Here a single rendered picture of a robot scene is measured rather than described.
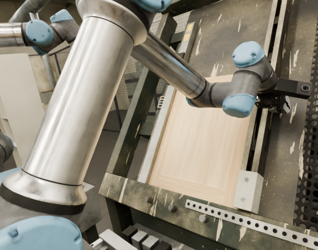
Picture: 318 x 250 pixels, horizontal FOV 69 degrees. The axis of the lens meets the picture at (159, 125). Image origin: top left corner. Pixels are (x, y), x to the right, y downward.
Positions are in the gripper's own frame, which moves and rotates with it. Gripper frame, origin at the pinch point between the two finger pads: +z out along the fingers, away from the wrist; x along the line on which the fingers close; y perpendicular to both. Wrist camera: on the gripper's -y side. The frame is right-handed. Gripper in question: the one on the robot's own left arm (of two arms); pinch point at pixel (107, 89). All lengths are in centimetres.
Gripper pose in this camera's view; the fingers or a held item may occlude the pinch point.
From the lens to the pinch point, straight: 110.2
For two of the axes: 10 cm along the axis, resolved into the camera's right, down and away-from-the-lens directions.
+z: 4.8, 7.2, 5.0
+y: 5.6, -6.9, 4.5
